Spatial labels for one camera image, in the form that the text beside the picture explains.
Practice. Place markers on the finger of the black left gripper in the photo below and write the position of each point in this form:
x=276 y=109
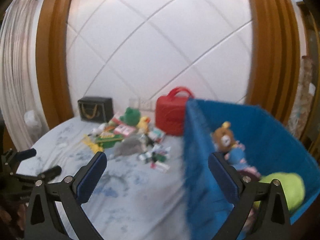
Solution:
x=46 y=176
x=11 y=159

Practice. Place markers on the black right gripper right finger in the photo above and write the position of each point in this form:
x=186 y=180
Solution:
x=273 y=218

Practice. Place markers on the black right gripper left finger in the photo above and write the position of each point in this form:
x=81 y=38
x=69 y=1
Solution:
x=43 y=219

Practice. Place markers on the grey plush toy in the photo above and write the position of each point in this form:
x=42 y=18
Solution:
x=129 y=146

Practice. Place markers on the blue plush toy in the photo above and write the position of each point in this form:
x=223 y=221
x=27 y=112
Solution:
x=236 y=157

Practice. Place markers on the lime green large plush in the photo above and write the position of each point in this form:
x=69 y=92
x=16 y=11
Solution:
x=292 y=184

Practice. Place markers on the yellow plastic toy figure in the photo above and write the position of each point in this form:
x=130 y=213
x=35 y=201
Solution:
x=95 y=148

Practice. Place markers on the blue plastic storage crate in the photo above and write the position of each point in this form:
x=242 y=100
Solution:
x=268 y=146

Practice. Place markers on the brown bear plush toy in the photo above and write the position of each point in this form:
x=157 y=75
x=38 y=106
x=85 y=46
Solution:
x=223 y=138

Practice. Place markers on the green medicine box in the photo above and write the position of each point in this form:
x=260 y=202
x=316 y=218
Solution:
x=108 y=141

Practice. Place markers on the black gift box gold print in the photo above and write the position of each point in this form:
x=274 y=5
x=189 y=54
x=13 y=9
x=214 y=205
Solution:
x=95 y=109

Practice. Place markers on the pink red medicine box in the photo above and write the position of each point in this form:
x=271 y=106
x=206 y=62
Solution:
x=124 y=130

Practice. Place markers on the pink white tube box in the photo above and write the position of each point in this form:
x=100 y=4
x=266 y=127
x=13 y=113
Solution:
x=161 y=167

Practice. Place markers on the green frog plush toy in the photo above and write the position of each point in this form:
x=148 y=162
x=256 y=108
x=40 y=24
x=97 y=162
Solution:
x=131 y=117

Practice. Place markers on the yellow duck plush toy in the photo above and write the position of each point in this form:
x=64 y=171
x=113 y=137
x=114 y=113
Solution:
x=143 y=125

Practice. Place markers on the white teal medicine box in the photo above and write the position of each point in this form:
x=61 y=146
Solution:
x=156 y=135

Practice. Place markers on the red plastic carry case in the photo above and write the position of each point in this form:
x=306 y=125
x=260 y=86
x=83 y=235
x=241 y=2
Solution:
x=170 y=111

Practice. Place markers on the white wall socket strip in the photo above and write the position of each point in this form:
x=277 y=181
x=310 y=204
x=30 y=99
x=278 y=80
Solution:
x=142 y=104

